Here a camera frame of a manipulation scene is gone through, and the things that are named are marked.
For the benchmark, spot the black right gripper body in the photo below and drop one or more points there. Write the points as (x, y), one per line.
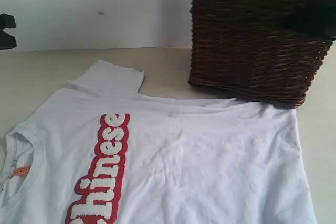
(315, 18)

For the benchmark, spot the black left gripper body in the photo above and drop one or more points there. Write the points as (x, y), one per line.
(7, 41)

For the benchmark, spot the white t-shirt red lettering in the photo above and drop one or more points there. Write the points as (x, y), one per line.
(100, 152)

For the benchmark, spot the dark red wicker basket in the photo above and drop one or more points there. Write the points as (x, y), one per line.
(243, 48)

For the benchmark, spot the orange garment neck tag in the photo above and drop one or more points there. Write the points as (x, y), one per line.
(20, 171)

